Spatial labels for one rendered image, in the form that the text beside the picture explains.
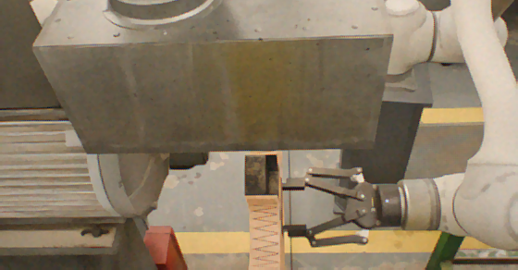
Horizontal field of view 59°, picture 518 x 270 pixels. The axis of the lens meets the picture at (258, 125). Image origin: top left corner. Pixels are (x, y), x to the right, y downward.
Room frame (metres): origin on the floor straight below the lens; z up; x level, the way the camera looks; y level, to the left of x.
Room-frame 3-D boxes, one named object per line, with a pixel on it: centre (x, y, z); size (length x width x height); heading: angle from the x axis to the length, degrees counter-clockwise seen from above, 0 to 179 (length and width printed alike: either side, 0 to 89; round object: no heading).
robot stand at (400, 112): (1.18, -0.45, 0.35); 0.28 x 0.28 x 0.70; 77
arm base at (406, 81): (1.18, -0.43, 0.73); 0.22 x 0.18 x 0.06; 77
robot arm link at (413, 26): (1.18, -0.46, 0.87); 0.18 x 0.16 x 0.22; 80
